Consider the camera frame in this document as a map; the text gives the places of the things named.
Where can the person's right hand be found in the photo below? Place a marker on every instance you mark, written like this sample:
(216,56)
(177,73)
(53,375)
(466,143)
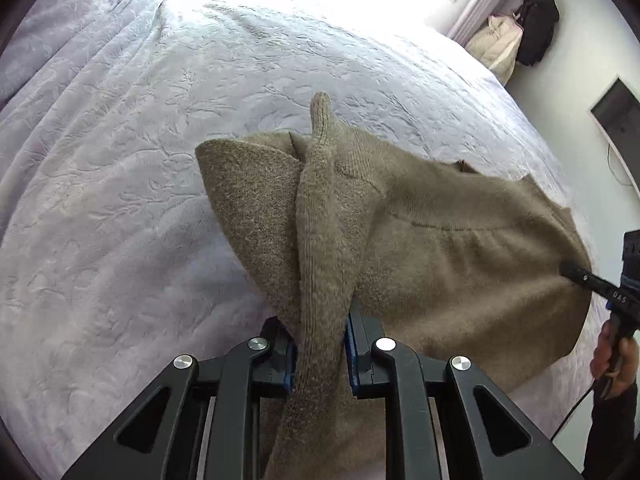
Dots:
(627,367)

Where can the person's right forearm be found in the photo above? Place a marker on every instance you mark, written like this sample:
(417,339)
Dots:
(615,435)

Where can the lavender embossed bed blanket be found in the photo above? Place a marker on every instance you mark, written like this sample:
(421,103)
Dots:
(125,185)

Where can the beige hanging jacket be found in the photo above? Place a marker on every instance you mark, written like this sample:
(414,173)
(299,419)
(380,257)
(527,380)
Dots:
(495,47)

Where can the mauve pleated curtain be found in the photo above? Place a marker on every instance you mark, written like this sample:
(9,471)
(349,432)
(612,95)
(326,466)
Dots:
(490,0)

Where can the black hanging jacket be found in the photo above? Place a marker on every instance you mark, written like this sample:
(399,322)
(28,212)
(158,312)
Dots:
(537,25)

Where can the wall mounted television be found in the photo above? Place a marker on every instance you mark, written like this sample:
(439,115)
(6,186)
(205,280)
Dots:
(620,120)

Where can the brown knit sweater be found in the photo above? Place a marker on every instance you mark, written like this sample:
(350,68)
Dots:
(425,260)

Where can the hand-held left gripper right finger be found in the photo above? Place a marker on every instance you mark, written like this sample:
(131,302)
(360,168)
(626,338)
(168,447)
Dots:
(352,360)

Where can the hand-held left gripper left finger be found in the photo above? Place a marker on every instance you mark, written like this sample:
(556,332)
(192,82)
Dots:
(287,365)

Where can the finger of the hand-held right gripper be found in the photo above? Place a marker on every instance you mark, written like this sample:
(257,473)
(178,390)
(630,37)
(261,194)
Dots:
(590,284)

